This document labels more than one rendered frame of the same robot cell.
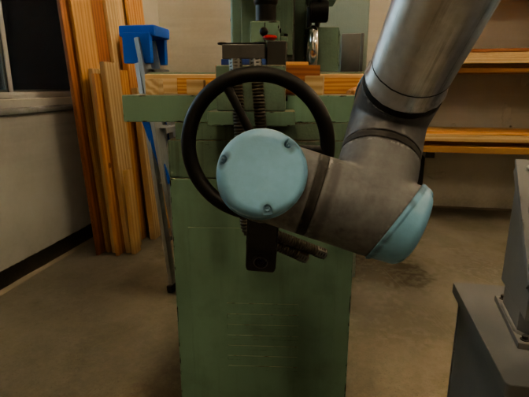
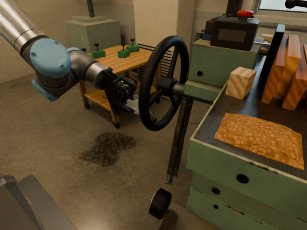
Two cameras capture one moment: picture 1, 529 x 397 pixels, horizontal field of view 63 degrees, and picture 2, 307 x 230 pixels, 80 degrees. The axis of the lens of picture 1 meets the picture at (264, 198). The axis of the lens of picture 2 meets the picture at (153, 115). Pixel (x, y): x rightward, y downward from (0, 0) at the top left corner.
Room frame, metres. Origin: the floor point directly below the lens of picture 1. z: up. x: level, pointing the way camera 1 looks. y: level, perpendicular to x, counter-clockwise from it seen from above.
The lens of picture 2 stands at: (1.02, -0.46, 1.07)
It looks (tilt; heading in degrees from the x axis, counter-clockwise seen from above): 36 degrees down; 118
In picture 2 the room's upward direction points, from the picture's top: straight up
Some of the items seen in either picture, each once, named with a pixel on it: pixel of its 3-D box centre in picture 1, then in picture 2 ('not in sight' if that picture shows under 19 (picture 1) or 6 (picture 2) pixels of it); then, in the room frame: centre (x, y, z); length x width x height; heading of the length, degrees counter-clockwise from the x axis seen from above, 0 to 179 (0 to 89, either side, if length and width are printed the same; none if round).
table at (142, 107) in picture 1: (256, 107); (257, 83); (1.05, 0.02, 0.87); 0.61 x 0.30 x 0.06; 87
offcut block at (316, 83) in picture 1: (314, 85); (240, 82); (1.01, -0.11, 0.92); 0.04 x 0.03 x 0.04; 77
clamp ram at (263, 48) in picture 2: not in sight; (257, 48); (1.02, 0.02, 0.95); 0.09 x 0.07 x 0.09; 87
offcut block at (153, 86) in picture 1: (154, 87); (265, 40); (1.04, 0.26, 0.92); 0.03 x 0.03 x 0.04; 82
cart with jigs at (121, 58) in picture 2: not in sight; (119, 77); (-0.06, 0.85, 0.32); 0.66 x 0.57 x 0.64; 77
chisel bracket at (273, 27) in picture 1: (267, 42); not in sight; (1.17, -0.01, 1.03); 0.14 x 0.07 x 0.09; 177
